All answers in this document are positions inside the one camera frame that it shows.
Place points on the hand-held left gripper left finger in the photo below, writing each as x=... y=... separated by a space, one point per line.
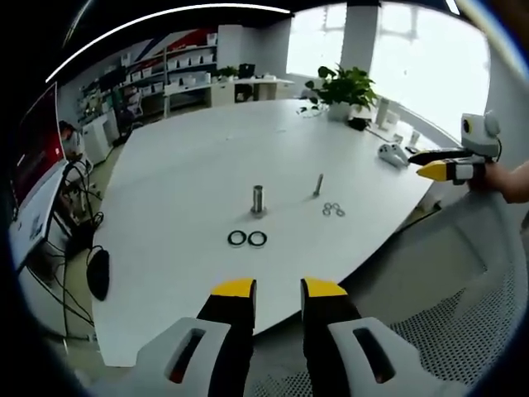
x=225 y=306

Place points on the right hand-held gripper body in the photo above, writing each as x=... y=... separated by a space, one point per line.
x=479 y=138

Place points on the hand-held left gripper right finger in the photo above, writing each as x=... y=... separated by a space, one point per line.
x=330 y=308

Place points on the thin metal threaded stud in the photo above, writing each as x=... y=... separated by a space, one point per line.
x=318 y=186

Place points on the person's right hand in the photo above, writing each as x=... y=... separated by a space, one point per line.
x=492 y=180

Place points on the white game controller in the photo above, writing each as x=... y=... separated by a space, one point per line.
x=392 y=153

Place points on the white cylinder device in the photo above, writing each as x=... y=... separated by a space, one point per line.
x=384 y=112

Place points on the small black object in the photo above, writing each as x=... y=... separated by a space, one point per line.
x=359 y=124

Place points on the white mesh chair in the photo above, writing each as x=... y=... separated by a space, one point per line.
x=454 y=269

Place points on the green potted plant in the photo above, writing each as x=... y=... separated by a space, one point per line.
x=345 y=89

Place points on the black oval mouse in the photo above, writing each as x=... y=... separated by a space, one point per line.
x=99 y=274

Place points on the white floor cabinet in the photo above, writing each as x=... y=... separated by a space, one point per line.
x=99 y=136

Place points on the white side desk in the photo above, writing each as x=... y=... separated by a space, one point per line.
x=231 y=89

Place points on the shelf with white bins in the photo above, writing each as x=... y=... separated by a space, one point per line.
x=165 y=70

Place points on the computer monitor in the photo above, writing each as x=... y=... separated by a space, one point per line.
x=37 y=140

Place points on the ceiling light strip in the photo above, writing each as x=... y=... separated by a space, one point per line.
x=157 y=29

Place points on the thick metal cylinder post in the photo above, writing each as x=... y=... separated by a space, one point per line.
x=258 y=198

